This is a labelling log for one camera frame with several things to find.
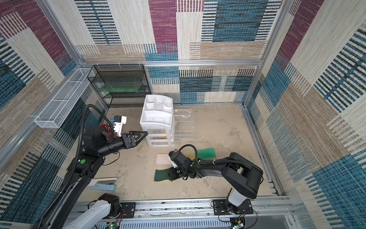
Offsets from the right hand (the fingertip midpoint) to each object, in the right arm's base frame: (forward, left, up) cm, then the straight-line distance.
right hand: (172, 175), depth 85 cm
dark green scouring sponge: (0, +5, +2) cm, 5 cm away
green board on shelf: (+47, +33, +28) cm, 64 cm away
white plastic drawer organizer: (+28, +9, +20) cm, 35 cm away
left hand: (+8, +10, +32) cm, 34 cm away
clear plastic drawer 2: (+29, -6, 0) cm, 29 cm away
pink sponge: (+9, +6, +2) cm, 11 cm away
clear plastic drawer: (+33, -7, +3) cm, 34 cm away
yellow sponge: (+11, -12, +2) cm, 16 cm away
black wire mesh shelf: (+59, +36, +30) cm, 75 cm away
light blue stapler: (-5, +36, +4) cm, 36 cm away
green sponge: (+14, -22, -1) cm, 26 cm away
